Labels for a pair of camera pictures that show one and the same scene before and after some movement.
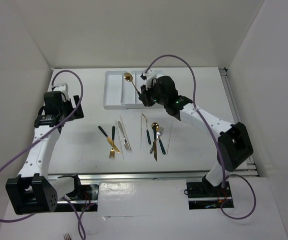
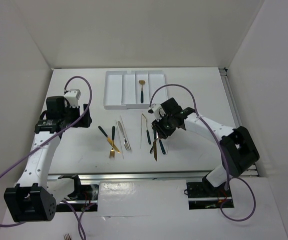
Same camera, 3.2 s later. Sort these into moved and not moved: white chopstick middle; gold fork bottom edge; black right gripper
Moved: black right gripper
Not moved: gold fork bottom edge; white chopstick middle
